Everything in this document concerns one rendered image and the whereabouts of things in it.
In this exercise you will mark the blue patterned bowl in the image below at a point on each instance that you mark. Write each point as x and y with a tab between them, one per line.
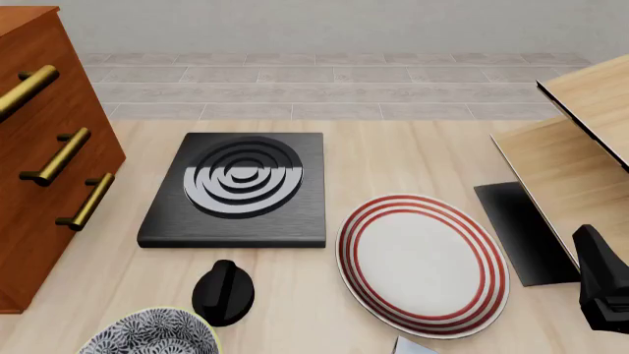
147	333

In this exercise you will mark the pale wooden rack, black base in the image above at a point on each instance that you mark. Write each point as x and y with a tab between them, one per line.
565	166

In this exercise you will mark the white plate with red rings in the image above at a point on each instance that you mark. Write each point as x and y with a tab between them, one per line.
417	265

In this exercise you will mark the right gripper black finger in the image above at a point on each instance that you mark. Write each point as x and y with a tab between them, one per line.
602	265

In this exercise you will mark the round black stove knob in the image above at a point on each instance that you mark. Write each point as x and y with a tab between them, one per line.
223	295

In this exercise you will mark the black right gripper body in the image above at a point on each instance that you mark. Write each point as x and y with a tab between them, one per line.
609	315

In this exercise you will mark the brown wooden cabinet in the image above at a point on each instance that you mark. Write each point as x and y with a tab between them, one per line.
34	239

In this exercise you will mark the white flat box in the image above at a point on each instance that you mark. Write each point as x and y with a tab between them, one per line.
410	347

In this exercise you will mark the flat black stove plate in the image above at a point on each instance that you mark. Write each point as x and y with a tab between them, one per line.
172	221

